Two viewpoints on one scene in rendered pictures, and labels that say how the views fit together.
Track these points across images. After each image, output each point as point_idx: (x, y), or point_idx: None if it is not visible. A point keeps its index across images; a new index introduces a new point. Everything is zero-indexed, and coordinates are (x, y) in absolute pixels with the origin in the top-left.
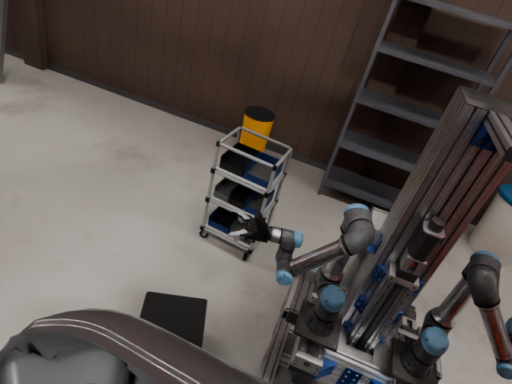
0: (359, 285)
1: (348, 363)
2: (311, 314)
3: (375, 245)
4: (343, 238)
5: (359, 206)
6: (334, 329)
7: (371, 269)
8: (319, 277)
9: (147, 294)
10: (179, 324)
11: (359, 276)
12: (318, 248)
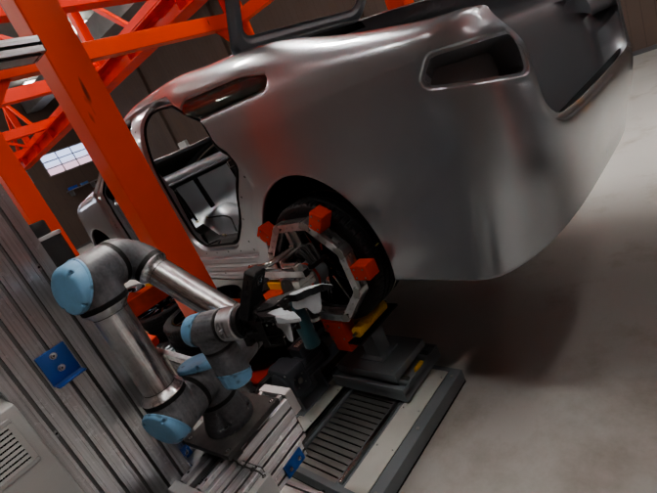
0: (131, 413)
1: None
2: (238, 401)
3: (60, 376)
4: (153, 251)
5: (69, 261)
6: None
7: (114, 354)
8: (189, 397)
9: None
10: None
11: (107, 445)
12: (186, 287)
